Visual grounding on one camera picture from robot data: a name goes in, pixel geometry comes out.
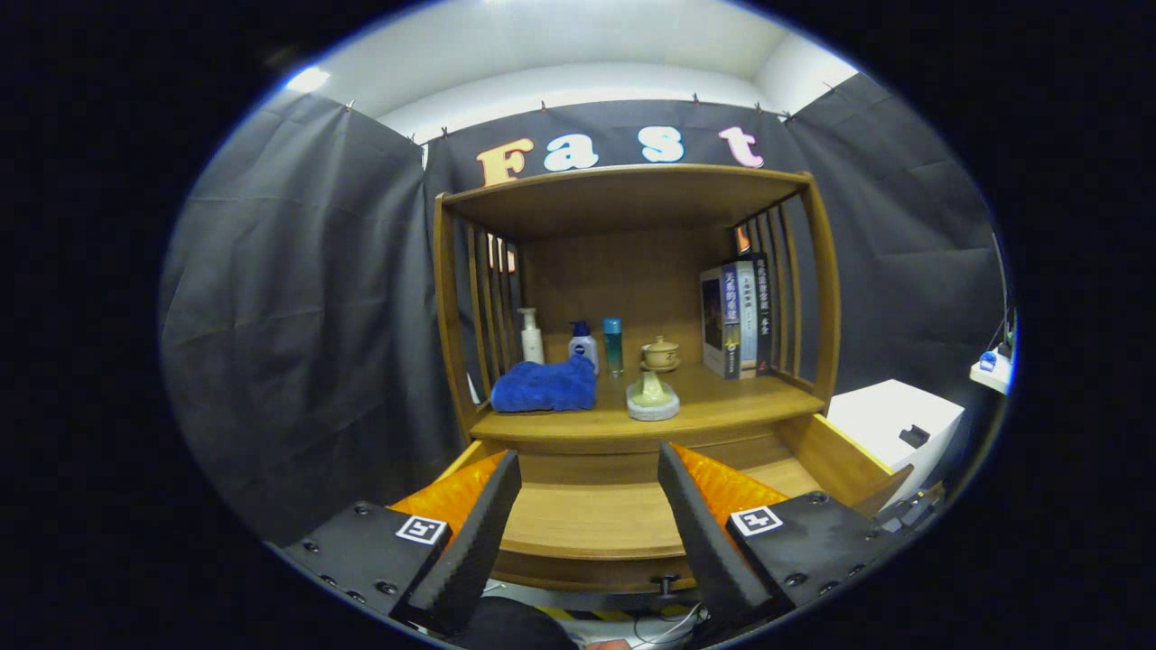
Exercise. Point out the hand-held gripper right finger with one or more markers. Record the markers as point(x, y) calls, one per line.
point(704, 542)

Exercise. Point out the wooden drawer with black knob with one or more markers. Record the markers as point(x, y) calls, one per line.
point(587, 519)

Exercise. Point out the book with black spine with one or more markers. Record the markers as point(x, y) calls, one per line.
point(764, 311)

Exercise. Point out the white side cabinet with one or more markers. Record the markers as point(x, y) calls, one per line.
point(890, 406)

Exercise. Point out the blue folded towel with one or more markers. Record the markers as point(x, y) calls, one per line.
point(542, 388)

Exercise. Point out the teal slim bottle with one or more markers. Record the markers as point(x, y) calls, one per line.
point(613, 348)

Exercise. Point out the book with pale spine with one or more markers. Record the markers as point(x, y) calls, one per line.
point(748, 316)

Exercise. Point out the person's dark clothing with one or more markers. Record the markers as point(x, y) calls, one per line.
point(510, 627)

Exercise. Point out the green soap bar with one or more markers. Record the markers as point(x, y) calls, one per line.
point(650, 388)

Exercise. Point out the book with blue spine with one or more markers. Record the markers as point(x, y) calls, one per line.
point(713, 320)

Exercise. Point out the small ceiling light panel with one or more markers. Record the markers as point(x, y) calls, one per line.
point(307, 79)

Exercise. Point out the black backdrop cloth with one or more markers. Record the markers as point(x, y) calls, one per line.
point(298, 298)

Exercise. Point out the wooden countertop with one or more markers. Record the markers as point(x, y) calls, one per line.
point(722, 402)

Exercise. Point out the white bottle with blue cap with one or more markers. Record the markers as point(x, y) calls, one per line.
point(582, 350)

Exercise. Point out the white desk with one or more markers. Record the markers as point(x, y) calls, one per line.
point(993, 379)

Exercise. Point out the small blue object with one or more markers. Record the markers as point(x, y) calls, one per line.
point(987, 361)

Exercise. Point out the white pump bottle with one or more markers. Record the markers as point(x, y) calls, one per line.
point(531, 343)

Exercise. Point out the beige lidded teacup with saucer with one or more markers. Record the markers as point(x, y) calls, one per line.
point(661, 355)

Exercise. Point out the wooden cabinet with slatted shelf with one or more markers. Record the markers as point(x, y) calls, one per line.
point(623, 199)

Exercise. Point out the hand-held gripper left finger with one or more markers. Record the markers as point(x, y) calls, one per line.
point(474, 542)

